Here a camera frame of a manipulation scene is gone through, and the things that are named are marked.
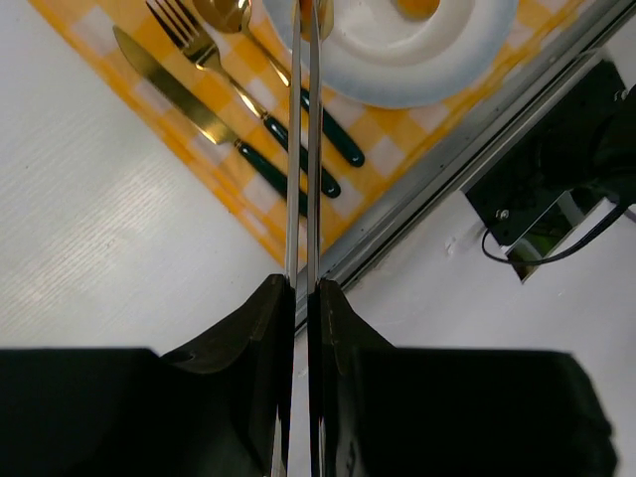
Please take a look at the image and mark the gold fork black handle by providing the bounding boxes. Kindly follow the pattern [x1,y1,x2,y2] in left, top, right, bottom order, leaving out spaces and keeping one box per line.
[145,0,343,199]

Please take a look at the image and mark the gold spoon black handle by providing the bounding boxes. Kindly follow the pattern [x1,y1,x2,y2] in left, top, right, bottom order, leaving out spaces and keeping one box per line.
[193,0,365,168]

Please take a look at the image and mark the aluminium rail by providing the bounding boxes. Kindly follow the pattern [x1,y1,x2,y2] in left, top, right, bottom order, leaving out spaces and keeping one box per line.
[319,1,635,290]

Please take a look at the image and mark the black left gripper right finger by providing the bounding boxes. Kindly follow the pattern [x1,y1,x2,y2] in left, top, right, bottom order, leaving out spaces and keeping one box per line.
[317,280,618,476]

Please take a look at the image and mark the white blue-rimmed plate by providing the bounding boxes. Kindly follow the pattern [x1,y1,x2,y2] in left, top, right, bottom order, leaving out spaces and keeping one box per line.
[261,0,520,110]

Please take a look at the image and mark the metal tongs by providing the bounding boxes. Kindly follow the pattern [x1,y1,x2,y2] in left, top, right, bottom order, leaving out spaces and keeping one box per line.
[285,1,333,476]

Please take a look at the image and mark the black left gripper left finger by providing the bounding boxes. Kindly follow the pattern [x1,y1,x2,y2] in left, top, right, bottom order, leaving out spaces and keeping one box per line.
[1,274,293,476]

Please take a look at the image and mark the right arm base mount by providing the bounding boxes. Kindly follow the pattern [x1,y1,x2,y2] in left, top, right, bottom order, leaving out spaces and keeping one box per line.
[466,61,635,246]

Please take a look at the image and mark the gold knife black handle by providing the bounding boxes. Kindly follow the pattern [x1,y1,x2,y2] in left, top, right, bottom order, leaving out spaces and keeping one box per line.
[112,26,287,198]

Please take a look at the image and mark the striped bread roll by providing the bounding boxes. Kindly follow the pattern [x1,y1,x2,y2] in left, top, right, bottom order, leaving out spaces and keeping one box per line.
[394,0,440,21]

